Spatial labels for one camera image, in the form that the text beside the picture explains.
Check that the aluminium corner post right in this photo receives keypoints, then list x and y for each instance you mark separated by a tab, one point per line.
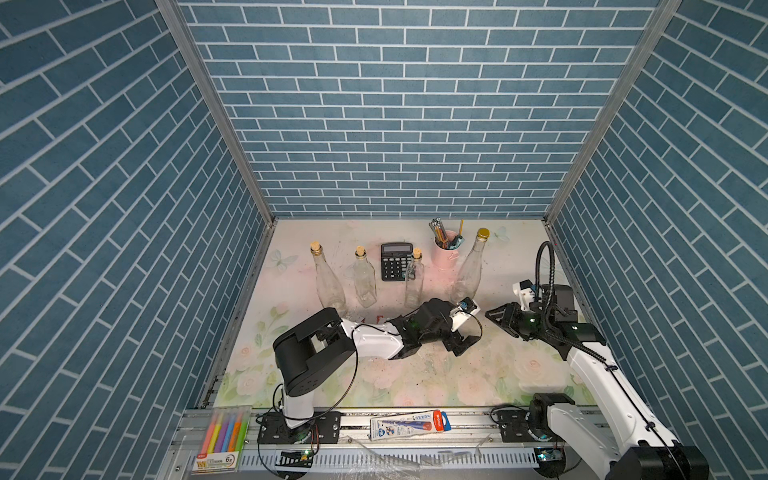
657	24

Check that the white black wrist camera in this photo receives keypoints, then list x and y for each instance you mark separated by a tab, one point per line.
462	312
524	293

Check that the short corked glass bottle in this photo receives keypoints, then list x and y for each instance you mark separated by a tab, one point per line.
364	278

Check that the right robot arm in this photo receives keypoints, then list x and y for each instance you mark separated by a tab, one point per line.
600	384

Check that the aluminium corner post left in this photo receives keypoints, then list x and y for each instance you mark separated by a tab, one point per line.
180	32

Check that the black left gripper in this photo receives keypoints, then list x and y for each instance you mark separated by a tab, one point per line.
461	347

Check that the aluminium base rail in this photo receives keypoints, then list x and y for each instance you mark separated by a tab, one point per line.
560	442

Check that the pink metal pen bucket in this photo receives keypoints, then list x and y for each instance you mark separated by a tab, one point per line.
445	254

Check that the aluminium corner post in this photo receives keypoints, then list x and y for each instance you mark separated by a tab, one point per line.
657	24
180	32

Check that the corked glass bottle red label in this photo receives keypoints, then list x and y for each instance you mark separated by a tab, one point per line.
414	277

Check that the tall gold-capped glass bottle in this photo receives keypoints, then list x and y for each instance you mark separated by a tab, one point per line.
470	273

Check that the clear glass bottle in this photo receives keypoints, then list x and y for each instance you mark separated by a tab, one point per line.
328	287

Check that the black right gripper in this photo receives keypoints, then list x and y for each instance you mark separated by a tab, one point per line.
507	319

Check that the black desk calculator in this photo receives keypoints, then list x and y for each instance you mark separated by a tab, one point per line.
395	258

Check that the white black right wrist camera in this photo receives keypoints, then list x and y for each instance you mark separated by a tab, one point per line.
524	293

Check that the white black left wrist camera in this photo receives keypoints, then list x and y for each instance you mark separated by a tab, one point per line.
462	312

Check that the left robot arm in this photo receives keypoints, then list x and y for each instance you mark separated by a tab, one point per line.
309	353

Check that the coloured highlighter pack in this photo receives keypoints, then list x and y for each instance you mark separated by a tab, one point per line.
224	441

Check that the pens in bucket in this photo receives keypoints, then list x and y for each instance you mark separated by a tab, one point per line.
443	238

